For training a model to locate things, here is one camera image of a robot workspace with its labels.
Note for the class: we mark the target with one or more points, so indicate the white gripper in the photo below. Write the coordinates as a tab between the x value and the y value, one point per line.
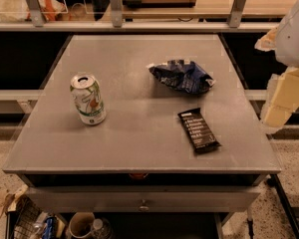
294	39

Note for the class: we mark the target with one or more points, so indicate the blue chip bag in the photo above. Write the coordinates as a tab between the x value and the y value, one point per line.
183	75

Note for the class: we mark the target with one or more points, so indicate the green white 7up can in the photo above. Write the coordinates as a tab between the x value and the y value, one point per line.
86	94

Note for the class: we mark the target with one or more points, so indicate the orange white bag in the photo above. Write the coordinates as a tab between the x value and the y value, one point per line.
20	10

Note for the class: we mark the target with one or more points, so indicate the black snack bar wrapper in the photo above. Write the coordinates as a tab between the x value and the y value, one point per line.
200	135

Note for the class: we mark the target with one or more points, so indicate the grey drawer with knob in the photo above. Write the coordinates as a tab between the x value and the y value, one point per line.
123	199

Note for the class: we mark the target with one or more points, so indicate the clear plastic bottle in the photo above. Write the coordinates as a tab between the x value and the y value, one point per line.
101	229

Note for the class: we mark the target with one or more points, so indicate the paper cup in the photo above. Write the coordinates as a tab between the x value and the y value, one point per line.
80	225

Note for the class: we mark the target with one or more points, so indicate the blue packet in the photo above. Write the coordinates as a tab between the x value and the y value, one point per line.
50	230

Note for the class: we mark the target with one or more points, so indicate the wire basket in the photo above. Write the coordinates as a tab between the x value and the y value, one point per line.
20	223

